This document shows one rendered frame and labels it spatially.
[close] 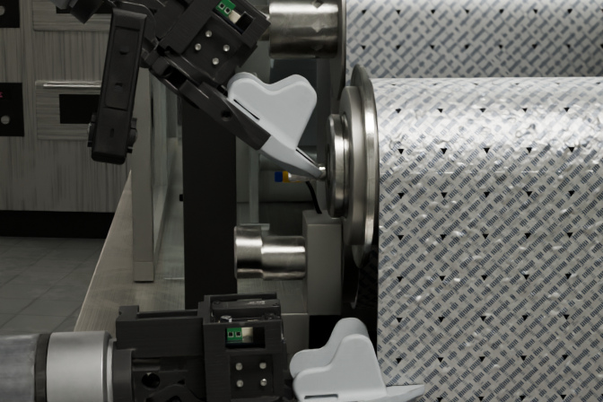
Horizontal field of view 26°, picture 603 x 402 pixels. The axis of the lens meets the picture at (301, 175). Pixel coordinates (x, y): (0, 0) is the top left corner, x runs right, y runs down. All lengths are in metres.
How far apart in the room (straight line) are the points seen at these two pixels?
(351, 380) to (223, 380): 0.09
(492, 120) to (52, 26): 5.09
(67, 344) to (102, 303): 0.96
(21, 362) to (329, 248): 0.24
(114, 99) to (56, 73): 5.04
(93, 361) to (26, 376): 0.05
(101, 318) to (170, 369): 0.89
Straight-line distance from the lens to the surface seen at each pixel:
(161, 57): 0.92
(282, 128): 0.93
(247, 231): 0.98
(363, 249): 0.90
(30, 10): 5.99
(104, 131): 0.94
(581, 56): 1.15
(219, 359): 0.88
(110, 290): 1.93
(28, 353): 0.90
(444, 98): 0.91
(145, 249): 1.95
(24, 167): 6.09
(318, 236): 0.97
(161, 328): 0.89
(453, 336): 0.92
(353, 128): 0.90
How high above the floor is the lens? 1.42
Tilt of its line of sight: 11 degrees down
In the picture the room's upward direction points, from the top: straight up
